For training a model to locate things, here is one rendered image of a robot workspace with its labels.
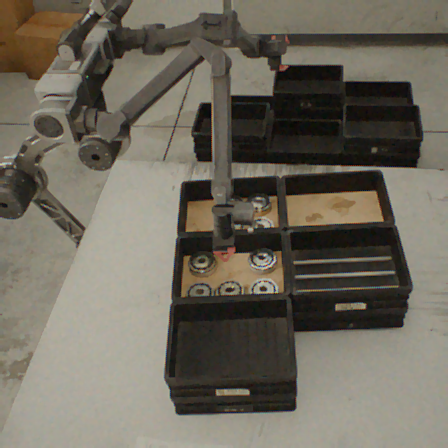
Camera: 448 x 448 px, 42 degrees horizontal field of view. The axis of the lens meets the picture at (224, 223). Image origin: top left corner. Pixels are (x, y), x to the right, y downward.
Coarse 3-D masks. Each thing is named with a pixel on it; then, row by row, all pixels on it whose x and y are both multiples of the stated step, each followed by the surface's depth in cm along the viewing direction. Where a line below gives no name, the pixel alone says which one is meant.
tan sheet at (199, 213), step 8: (208, 200) 244; (272, 200) 241; (192, 208) 242; (200, 208) 241; (208, 208) 241; (272, 208) 238; (192, 216) 238; (200, 216) 238; (208, 216) 238; (256, 216) 235; (264, 216) 235; (272, 216) 235; (192, 224) 235; (200, 224) 235; (208, 224) 234
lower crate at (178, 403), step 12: (264, 396) 182; (276, 396) 182; (288, 396) 182; (180, 408) 190; (192, 408) 190; (204, 408) 190; (216, 408) 189; (228, 408) 189; (240, 408) 189; (252, 408) 190; (264, 408) 190; (276, 408) 190; (288, 408) 190
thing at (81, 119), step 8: (72, 104) 180; (80, 104) 185; (72, 112) 179; (80, 112) 180; (88, 112) 181; (96, 112) 181; (72, 120) 179; (80, 120) 180; (88, 120) 180; (72, 128) 181; (80, 128) 181; (88, 128) 182; (80, 136) 186
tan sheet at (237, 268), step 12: (276, 252) 221; (228, 264) 219; (240, 264) 219; (192, 276) 217; (216, 276) 216; (228, 276) 215; (240, 276) 215; (252, 276) 214; (264, 276) 214; (276, 276) 213
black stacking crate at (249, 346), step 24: (192, 312) 199; (216, 312) 199; (240, 312) 199; (264, 312) 199; (192, 336) 199; (216, 336) 198; (240, 336) 197; (264, 336) 196; (288, 336) 195; (192, 360) 192; (216, 360) 191; (240, 360) 191; (264, 360) 190; (288, 360) 189; (240, 384) 179; (264, 384) 179; (288, 384) 179
